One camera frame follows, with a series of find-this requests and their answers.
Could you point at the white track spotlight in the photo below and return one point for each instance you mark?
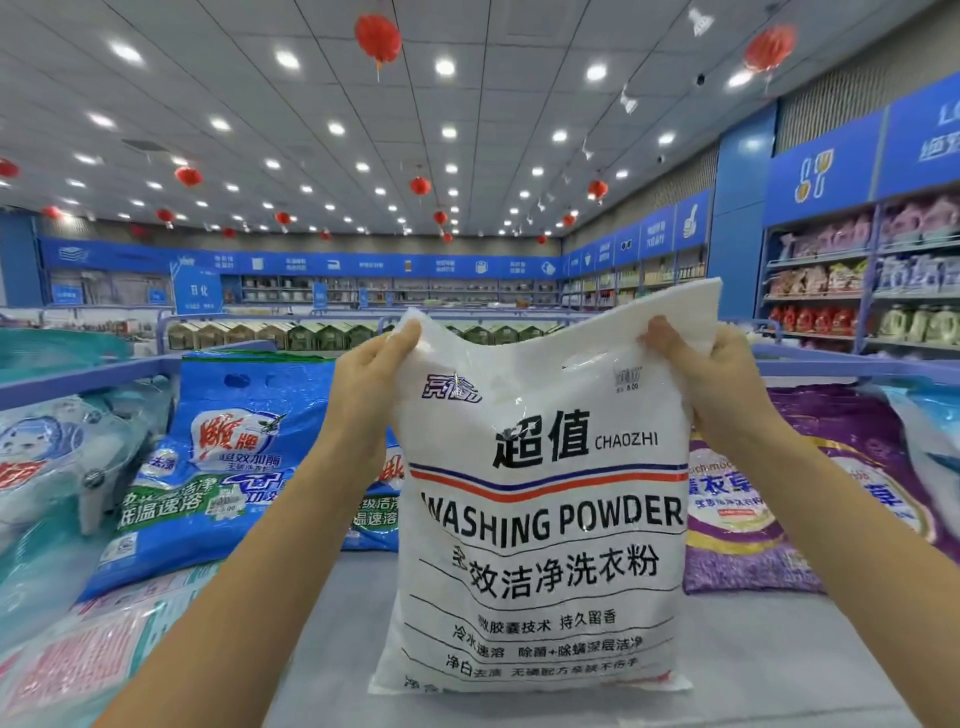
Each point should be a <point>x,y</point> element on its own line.
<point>628,102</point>
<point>700,21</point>

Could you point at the light blue detergent bag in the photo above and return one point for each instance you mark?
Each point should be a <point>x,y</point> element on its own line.
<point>930,435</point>

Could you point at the purple washing powder bag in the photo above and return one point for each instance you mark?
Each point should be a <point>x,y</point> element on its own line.
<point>750,547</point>

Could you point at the blue pillar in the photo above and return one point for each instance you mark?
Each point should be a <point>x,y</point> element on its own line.
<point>741,217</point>

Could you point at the blue glove sign panel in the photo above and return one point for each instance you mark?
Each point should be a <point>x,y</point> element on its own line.
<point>691,220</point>

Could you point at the row of pink detergent bottles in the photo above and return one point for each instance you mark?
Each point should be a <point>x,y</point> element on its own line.
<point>911,221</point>

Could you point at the person's right hand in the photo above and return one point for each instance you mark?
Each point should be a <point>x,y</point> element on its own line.
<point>724,397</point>

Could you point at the person's left hand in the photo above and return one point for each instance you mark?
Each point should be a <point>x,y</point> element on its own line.
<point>360,397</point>

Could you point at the white washing powder bag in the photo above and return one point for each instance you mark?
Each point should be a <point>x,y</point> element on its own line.
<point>547,525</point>

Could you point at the pink white detergent bag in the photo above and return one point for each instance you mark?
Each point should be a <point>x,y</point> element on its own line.
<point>82,652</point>

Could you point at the person's right forearm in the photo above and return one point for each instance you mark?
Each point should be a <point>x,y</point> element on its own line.
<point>847,570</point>

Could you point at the blue standing aisle sign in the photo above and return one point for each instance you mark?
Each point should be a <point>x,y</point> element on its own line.
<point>198,291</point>

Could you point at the blue display bin rail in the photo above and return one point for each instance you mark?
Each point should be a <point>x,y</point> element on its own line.
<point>75,379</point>

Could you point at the row of red refill packs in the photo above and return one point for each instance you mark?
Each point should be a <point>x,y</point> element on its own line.
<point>814,320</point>

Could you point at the row of green detergent bottles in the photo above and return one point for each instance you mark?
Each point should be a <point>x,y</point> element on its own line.
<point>919,324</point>

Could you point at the blue cutlery sign panel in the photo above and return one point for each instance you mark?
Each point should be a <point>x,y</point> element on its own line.
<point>821,176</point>

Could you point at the person's left thumb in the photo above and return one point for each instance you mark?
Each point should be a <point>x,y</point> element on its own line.
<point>399,346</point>

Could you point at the row of house-shaped boxes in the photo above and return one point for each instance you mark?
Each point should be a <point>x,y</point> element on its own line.
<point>300,336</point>

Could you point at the person's left forearm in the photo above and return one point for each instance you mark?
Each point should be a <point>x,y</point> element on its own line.
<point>255,585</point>

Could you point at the large blue detergent bag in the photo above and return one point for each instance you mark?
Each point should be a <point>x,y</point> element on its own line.
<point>225,465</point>

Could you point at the blue laundry shelf unit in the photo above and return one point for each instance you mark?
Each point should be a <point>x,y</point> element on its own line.
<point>866,300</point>

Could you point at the white teal detergent bag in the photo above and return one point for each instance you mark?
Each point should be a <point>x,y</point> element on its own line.
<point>67,457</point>

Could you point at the blue lettered sign panel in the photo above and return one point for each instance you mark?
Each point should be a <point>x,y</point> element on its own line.
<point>922,139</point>

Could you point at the long blue sign band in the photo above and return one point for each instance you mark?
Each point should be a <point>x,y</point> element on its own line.
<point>300,262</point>

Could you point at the person's right thumb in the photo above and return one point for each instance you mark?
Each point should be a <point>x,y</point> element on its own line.
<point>666,341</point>

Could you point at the round ceiling spot lights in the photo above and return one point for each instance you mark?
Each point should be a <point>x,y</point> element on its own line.
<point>286,59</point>

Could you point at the side shelves of goods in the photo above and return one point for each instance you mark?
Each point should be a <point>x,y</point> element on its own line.
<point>637,281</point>

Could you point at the wall shelves of goods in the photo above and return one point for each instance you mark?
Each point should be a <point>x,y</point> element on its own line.
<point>405,291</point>

